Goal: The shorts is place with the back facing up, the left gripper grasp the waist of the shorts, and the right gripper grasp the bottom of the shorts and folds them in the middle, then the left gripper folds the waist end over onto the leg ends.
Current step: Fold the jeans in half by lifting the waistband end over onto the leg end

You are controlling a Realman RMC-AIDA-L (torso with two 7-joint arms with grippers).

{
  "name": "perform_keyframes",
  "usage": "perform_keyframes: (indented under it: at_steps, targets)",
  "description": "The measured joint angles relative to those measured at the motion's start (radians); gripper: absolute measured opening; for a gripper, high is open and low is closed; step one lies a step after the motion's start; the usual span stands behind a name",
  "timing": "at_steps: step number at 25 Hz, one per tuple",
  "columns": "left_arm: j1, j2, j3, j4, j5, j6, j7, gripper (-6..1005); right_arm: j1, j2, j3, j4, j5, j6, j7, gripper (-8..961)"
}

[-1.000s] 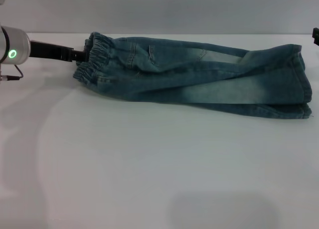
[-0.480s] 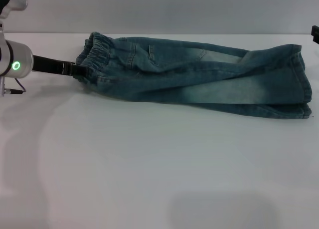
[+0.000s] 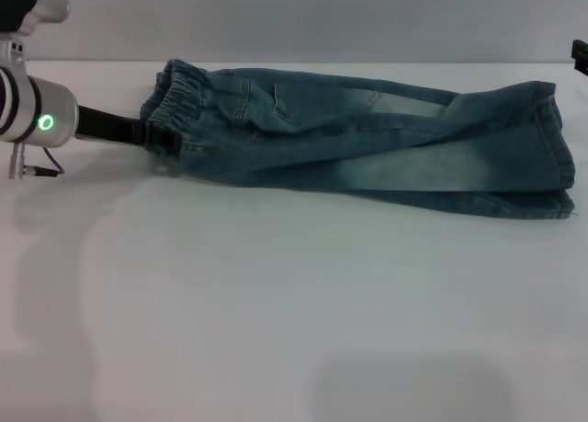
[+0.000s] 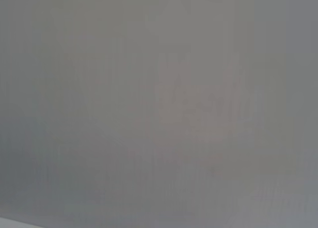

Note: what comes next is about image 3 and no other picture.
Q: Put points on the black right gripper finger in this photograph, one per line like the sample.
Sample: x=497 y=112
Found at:
x=580 y=56

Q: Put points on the blue denim shorts with print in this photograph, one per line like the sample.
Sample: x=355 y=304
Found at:
x=367 y=137

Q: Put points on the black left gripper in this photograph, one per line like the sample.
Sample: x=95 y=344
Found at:
x=108 y=125

